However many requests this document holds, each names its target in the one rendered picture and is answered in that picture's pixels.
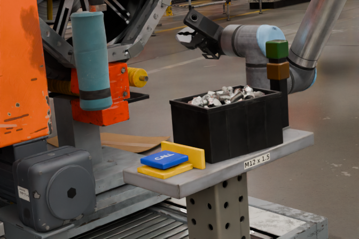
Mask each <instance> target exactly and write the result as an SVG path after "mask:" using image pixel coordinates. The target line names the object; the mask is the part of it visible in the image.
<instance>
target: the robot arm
mask: <svg viewBox="0 0 359 239"><path fill-rule="evenodd" d="M345 2H346V0H311V1H310V4H309V6H308V8H307V10H306V13H305V15H304V17H303V19H302V22H301V24H300V27H299V29H298V31H297V33H296V35H295V38H294V40H293V42H292V45H291V47H290V49H289V51H288V53H289V55H288V57H286V61H288V62H289V67H290V77H289V78H287V93H288V94H292V93H296V92H301V91H304V90H306V89H308V88H310V87H311V86H312V85H313V84H314V82H315V80H316V77H317V70H316V66H317V62H318V60H319V57H320V55H321V53H322V51H323V49H324V46H325V44H326V42H327V40H328V39H329V36H330V34H331V32H332V30H333V28H334V25H335V23H336V21H337V19H338V17H339V15H340V13H341V11H342V9H343V7H344V4H345ZM183 23H184V24H185V25H187V26H188V27H185V28H184V29H182V30H181V31H179V32H178V33H177V34H176V36H175V38H176V40H177V41H178V42H180V43H181V44H182V45H184V46H185V47H187V48H188V49H190V50H192V51H194V50H195V49H196V48H197V47H198V48H200V49H201V50H202V51H203V53H206V54H202V55H203V56H204V57H205V58H206V59H215V60H218V59H219V58H220V56H221V55H227V56H229V57H241V58H245V62H246V83H247V85H249V86H252V87H258V88H262V89H267V90H270V80H269V79H267V63H268V62H269V58H266V42H267V41H271V40H275V39H283V40H286V39H285V36H284V34H283V32H282V31H281V30H280V29H279V28H278V27H276V26H270V25H228V26H227V27H225V28H223V27H221V26H220V25H218V24H217V23H215V22H213V21H212V20H211V19H209V18H207V17H206V16H204V15H202V14H201V13H199V12H198V11H196V10H195V9H191V10H190V11H189V12H188V13H187V15H186V17H185V18H184V20H183ZM184 35H185V36H184ZM217 53H218V57H217V56H216V54H217ZM207 55H211V56H212V57H213V58H209V57H208V56H207Z"/></svg>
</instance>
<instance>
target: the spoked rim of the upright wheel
mask: <svg viewBox="0 0 359 239"><path fill-rule="evenodd" d="M42 1H43V0H37V5H39V3H41V2H42ZM73 3H74V0H61V1H60V4H59V8H58V12H57V15H56V19H55V22H54V25H53V30H54V31H55V32H56V33H58V34H59V35H60V36H61V37H62V38H64V36H65V32H66V28H67V25H68V21H69V17H70V14H71V11H72V7H73ZM80 3H81V6H82V11H88V10H89V7H88V5H89V1H88V0H80ZM143 3H144V0H104V4H106V7H107V11H102V12H103V14H104V26H105V33H106V41H107V46H108V45H113V44H116V43H117V42H118V41H119V40H121V39H122V38H123V37H124V36H125V35H126V33H127V32H128V30H129V29H130V27H131V26H132V24H133V23H134V21H135V19H136V18H137V16H138V14H139V13H140V11H141V9H142V6H143ZM121 9H123V10H128V13H120V10H121ZM66 42H68V43H69V44H70V45H71V46H72V47H73V39H72V37H70V38H69V39H67V40H66Z"/></svg>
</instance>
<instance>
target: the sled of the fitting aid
mask: <svg viewBox="0 0 359 239"><path fill-rule="evenodd" d="M169 198H171V197H169V196H166V195H162V194H159V193H156V192H153V191H150V190H147V189H144V188H140V187H137V186H133V185H130V184H124V185H121V186H118V187H115V188H112V189H109V190H106V191H104V192H101V193H99V194H96V201H97V211H96V212H95V213H93V214H91V215H89V216H86V217H84V218H81V219H78V220H76V221H73V222H71V223H73V224H74V227H72V228H70V229H68V230H67V233H68V238H71V237H74V236H76V235H79V234H82V233H84V232H87V231H89V230H91V229H94V228H96V227H99V226H101V225H104V224H106V223H109V222H111V221H114V220H117V219H119V218H122V217H124V216H127V215H129V214H131V213H134V212H136V211H139V210H141V209H144V208H146V207H149V206H151V205H154V204H157V203H159V202H162V201H164V200H167V199H169ZM10 204H13V203H12V202H10V201H8V200H5V199H3V198H1V197H0V208H2V207H4V206H7V205H10Z"/></svg>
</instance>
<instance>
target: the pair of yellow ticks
mask: <svg viewBox="0 0 359 239"><path fill-rule="evenodd" d="M48 20H52V0H48Z"/></svg>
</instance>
